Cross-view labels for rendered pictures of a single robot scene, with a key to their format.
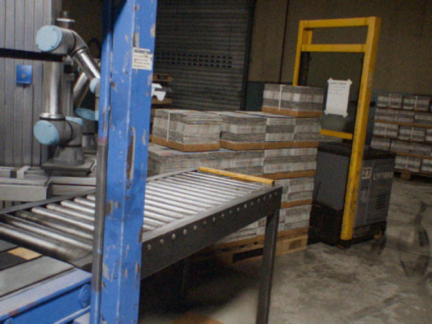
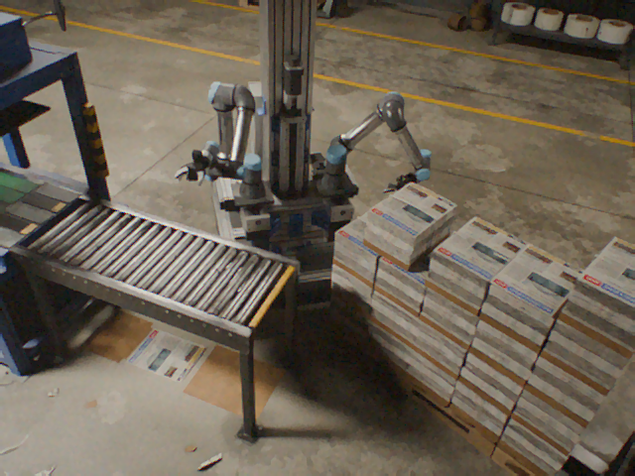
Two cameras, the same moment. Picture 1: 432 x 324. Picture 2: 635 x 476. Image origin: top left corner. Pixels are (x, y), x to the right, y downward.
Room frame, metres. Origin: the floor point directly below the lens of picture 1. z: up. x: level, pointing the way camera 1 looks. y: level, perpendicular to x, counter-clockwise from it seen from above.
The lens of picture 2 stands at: (2.33, -1.93, 2.67)
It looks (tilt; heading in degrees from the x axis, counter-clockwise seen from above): 39 degrees down; 81
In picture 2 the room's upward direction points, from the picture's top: 4 degrees clockwise
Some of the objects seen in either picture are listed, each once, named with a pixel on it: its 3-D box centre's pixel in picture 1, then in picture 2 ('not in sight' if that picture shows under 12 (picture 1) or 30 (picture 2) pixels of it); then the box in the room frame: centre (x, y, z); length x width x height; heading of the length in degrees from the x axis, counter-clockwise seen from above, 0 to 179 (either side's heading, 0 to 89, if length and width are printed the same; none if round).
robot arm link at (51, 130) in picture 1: (53, 87); (226, 131); (2.22, 0.78, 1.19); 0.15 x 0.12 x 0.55; 162
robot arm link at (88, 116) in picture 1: (83, 119); (336, 159); (2.84, 0.81, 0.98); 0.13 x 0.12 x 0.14; 74
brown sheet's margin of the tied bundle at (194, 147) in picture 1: (195, 145); (394, 247); (3.05, 0.15, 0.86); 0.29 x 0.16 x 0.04; 131
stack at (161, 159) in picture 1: (212, 204); (432, 324); (3.29, 0.01, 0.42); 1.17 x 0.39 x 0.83; 130
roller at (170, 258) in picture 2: (164, 202); (166, 262); (1.90, 0.20, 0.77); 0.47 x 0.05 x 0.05; 61
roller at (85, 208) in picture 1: (109, 218); (112, 244); (1.62, 0.36, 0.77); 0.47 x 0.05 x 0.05; 61
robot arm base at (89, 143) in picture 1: (84, 139); (334, 176); (2.84, 0.81, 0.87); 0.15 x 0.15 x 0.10
